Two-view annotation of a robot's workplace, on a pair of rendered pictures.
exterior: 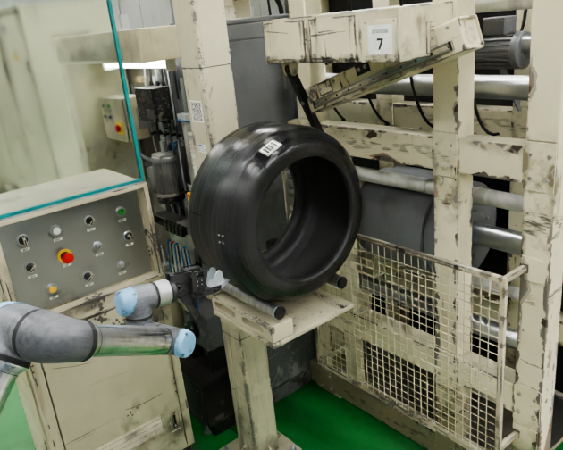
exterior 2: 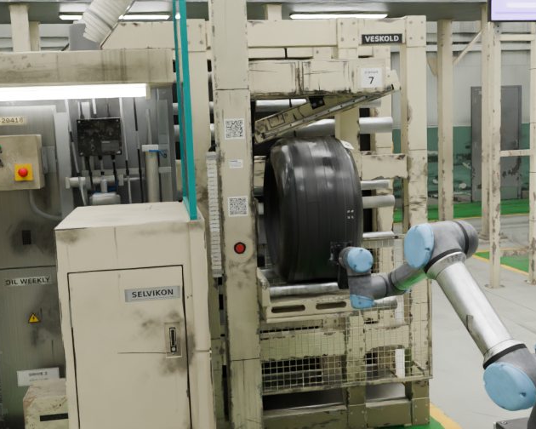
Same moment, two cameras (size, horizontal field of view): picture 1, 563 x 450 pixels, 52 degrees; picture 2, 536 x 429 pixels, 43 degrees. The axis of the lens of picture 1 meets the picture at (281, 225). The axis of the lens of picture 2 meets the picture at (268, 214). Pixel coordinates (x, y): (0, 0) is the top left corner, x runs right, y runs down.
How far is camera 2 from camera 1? 2.56 m
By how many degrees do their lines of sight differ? 61
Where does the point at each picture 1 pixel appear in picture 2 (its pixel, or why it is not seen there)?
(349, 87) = (305, 117)
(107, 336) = not seen: hidden behind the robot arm
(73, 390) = not seen: outside the picture
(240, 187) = (353, 171)
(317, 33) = (311, 72)
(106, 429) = not seen: outside the picture
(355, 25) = (349, 67)
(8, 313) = (441, 225)
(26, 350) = (476, 242)
